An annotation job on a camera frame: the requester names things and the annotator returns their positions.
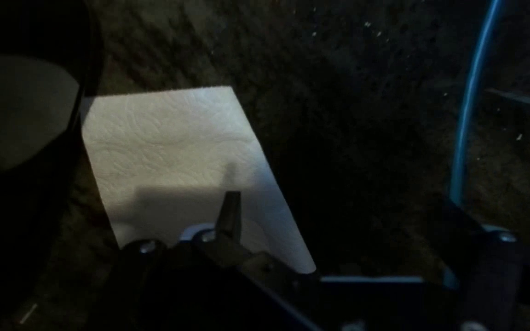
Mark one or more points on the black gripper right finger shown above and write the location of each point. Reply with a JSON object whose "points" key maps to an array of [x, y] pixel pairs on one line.
{"points": [[458, 236]]}

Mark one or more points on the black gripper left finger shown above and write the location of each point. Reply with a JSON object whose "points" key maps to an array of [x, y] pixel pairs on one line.
{"points": [[230, 214]]}

